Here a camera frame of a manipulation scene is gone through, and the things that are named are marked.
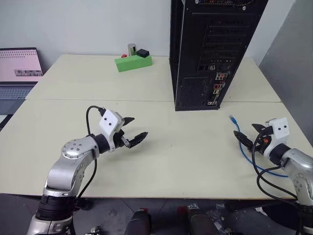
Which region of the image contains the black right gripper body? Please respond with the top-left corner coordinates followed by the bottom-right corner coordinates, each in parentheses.
top-left (254, 125), bottom-right (273, 155)

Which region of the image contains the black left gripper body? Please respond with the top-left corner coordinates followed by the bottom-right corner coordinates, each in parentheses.
top-left (112, 112), bottom-right (131, 149)

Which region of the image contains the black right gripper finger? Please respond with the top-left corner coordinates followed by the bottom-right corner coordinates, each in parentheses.
top-left (233, 130), bottom-right (254, 151)
top-left (251, 123), bottom-right (266, 134)

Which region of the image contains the green rectangular block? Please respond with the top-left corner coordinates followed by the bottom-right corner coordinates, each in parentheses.
top-left (114, 55), bottom-right (154, 73)

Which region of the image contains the small black box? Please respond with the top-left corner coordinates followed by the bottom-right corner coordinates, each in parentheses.
top-left (136, 48), bottom-right (150, 59)

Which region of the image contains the silver metal can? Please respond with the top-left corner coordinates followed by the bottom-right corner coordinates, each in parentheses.
top-left (127, 43), bottom-right (138, 57)

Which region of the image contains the dark rounded shape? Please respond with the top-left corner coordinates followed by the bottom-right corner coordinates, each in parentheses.
top-left (186, 207), bottom-right (222, 235)
top-left (126, 208), bottom-right (153, 235)

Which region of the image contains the black computer tower case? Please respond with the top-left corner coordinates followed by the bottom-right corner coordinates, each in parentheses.
top-left (169, 0), bottom-right (269, 112)

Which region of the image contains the open laptop computer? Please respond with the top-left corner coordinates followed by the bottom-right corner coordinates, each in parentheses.
top-left (0, 47), bottom-right (45, 101)

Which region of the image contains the blue ethernet cable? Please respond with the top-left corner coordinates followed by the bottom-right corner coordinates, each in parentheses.
top-left (228, 115), bottom-right (290, 178)

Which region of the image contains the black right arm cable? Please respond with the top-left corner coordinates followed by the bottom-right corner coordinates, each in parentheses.
top-left (251, 127), bottom-right (302, 200)

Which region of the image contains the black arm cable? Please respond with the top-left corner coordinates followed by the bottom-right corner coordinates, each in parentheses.
top-left (70, 105), bottom-right (106, 235)
top-left (251, 127), bottom-right (302, 200)

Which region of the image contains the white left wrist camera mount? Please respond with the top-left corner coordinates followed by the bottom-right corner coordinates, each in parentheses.
top-left (99, 110), bottom-right (125, 153)

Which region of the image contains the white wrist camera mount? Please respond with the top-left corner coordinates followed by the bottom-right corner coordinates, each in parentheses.
top-left (263, 117), bottom-right (290, 159)
top-left (99, 110), bottom-right (125, 153)

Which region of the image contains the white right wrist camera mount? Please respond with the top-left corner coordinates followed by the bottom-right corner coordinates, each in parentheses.
top-left (263, 117), bottom-right (290, 159)

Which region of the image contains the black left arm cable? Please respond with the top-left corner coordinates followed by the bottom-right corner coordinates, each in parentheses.
top-left (70, 105), bottom-right (106, 235)

